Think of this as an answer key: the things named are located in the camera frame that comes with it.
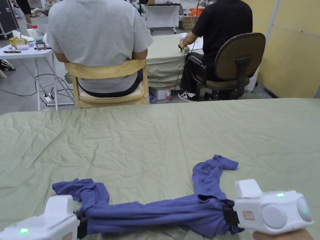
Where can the plastic bottle with red label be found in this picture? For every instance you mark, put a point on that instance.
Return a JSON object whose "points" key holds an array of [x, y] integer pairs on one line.
{"points": [[168, 93]]}

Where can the white box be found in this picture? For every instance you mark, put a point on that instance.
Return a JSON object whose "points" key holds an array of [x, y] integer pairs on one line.
{"points": [[157, 93]]}

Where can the bed with pale green sheet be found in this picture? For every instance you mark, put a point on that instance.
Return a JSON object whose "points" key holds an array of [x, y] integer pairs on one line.
{"points": [[140, 140]]}

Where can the black equipment case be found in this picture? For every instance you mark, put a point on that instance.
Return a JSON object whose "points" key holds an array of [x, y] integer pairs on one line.
{"points": [[7, 15]]}

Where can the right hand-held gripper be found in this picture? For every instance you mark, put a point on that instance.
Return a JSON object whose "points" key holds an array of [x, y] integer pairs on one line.
{"points": [[270, 212]]}

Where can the stack of cartons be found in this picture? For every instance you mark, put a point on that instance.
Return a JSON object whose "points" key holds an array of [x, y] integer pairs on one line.
{"points": [[187, 25]]}

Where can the white power strip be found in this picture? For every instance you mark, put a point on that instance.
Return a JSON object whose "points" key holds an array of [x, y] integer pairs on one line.
{"points": [[47, 98]]}

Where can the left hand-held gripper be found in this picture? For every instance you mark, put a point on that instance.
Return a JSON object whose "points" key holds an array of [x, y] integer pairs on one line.
{"points": [[37, 227]]}

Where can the dark blue shirt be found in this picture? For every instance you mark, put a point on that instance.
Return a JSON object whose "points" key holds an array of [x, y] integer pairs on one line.
{"points": [[155, 212]]}

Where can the person's right hand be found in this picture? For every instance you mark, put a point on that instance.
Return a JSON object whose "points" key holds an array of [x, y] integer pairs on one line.
{"points": [[282, 236]]}

